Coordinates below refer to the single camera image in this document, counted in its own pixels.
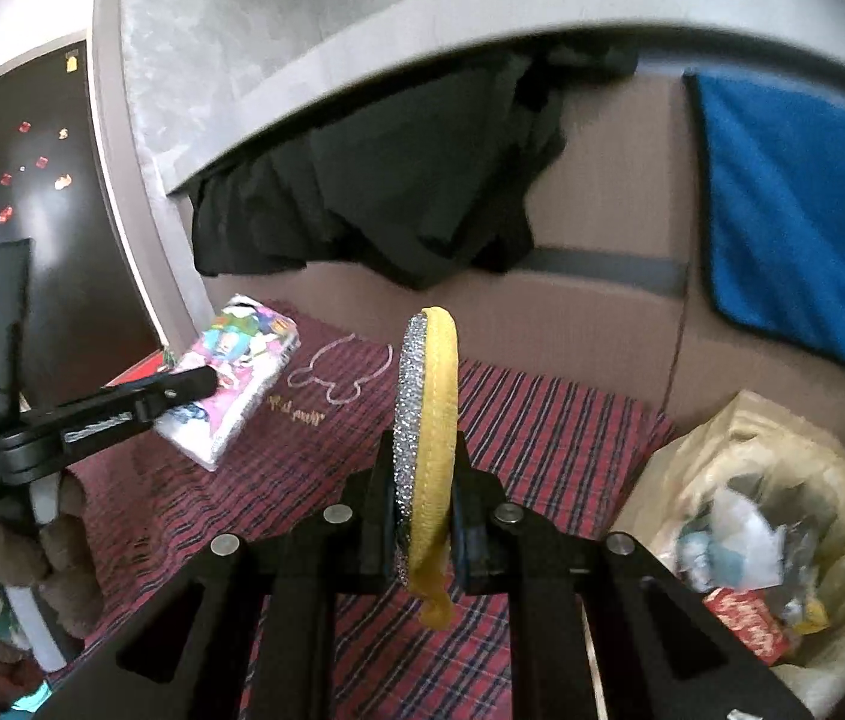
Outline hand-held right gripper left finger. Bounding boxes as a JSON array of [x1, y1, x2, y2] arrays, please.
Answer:
[[32, 429, 401, 720]]

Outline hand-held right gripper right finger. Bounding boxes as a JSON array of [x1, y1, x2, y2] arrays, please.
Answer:
[[452, 427, 817, 720]]

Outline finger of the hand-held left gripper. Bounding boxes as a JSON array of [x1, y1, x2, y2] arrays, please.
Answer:
[[55, 366, 219, 460]]

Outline colourful printed tissue pack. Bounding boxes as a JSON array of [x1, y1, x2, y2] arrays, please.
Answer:
[[152, 296, 299, 473]]

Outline yellow glitter sponge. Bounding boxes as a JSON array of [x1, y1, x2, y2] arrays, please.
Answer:
[[392, 306, 462, 629]]

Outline red plaid cloth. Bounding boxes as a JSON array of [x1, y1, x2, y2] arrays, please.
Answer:
[[40, 300, 678, 720]]

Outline black fridge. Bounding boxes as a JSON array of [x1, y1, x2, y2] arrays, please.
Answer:
[[0, 34, 164, 391]]

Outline fridge magnets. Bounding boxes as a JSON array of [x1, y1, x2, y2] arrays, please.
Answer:
[[0, 52, 82, 256]]

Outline crumpled white tissue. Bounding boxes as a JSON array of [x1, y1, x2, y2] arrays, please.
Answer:
[[681, 487, 783, 590]]

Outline red snack wrapper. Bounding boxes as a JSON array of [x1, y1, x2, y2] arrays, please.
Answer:
[[703, 589, 790, 665]]

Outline black cloth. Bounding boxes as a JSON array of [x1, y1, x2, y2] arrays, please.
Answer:
[[190, 45, 640, 290]]

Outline blue towel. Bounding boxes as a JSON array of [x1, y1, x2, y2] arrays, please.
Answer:
[[683, 69, 845, 382]]

